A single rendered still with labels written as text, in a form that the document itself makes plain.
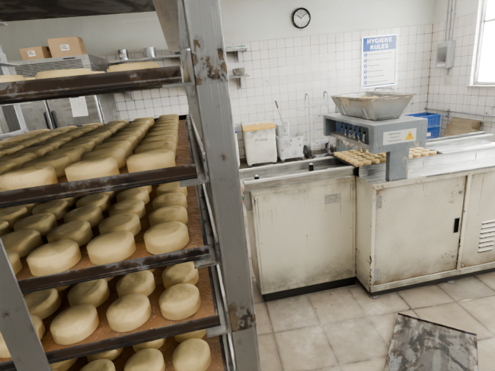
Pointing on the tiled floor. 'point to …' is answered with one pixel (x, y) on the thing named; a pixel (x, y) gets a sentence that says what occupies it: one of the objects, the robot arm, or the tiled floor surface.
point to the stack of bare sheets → (430, 347)
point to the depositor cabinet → (426, 226)
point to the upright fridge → (99, 112)
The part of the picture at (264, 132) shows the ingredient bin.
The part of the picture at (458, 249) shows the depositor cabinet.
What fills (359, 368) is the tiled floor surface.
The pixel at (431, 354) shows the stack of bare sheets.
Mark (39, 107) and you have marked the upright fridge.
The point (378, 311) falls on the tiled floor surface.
